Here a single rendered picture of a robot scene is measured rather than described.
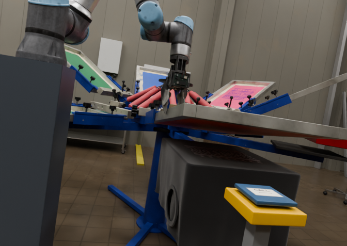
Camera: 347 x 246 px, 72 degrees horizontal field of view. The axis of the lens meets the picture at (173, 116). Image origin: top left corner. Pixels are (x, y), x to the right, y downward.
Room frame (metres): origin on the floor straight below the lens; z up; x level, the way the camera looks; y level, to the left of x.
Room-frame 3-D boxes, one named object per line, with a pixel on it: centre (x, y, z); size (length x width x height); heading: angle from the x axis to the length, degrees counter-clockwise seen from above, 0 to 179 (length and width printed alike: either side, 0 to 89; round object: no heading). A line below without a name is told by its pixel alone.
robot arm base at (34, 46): (0.80, 0.46, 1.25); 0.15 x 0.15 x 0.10
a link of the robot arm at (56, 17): (0.81, 0.46, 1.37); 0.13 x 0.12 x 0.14; 178
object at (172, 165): (1.02, -0.05, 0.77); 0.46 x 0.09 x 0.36; 13
